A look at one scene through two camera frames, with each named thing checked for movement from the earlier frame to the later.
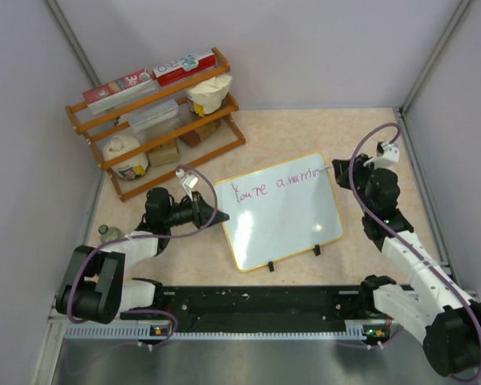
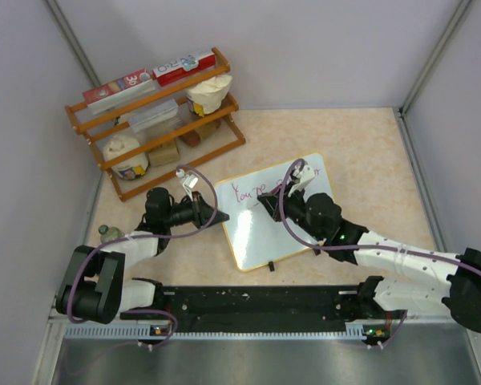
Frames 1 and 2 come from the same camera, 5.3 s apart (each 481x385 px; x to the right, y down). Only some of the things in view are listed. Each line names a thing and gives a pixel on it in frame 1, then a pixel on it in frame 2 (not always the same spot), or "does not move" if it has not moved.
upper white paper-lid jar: [207, 97] does not move
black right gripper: [342, 172] to [272, 204]
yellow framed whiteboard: [279, 211] does not move
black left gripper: [202, 212] does not move
